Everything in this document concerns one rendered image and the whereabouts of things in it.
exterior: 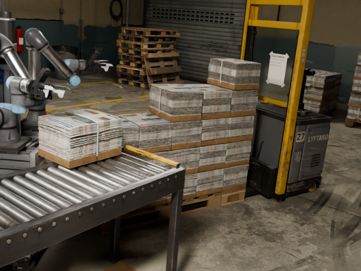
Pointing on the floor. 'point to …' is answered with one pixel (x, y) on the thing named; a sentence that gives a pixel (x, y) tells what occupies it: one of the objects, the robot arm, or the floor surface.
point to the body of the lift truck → (298, 141)
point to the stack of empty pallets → (139, 49)
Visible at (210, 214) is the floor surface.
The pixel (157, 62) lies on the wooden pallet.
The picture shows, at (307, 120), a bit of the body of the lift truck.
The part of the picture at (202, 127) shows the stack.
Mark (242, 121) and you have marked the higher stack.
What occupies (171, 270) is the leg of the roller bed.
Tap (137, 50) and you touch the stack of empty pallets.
